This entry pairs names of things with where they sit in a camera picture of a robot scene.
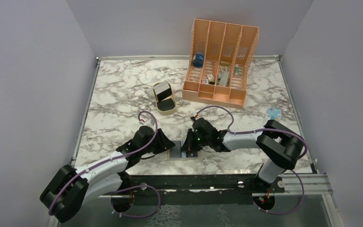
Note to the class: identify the white tube in organizer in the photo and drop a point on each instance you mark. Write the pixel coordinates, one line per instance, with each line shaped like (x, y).
(236, 70)

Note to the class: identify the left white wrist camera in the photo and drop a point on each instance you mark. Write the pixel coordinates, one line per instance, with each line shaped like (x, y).
(150, 124)

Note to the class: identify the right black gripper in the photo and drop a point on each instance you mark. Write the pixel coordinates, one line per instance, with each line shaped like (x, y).
(188, 145)

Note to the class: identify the black mounting base rail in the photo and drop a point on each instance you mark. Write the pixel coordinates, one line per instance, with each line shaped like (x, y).
(195, 189)

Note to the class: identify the orange plastic desk organizer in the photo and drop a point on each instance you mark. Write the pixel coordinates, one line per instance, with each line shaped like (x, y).
(222, 44)

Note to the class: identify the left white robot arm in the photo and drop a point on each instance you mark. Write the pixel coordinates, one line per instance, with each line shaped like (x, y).
(90, 178)

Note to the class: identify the beige leather card holder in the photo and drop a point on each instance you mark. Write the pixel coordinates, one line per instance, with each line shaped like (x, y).
(187, 155)

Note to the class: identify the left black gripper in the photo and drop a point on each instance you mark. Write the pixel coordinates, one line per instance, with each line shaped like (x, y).
(164, 143)

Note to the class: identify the blue round jar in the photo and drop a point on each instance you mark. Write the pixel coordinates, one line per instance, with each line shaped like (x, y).
(198, 60)

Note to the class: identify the white card stack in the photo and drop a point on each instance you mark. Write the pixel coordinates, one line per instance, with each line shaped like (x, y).
(161, 87)

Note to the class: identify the small items in organizer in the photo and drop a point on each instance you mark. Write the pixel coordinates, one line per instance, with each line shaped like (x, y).
(220, 78)

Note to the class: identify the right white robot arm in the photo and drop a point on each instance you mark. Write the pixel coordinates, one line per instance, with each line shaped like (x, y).
(282, 146)

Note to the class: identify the beige tray with cards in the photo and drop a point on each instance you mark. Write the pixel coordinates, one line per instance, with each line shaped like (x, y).
(165, 101)

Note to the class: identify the blue packaged item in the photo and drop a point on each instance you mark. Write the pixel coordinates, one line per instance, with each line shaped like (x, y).
(272, 113)

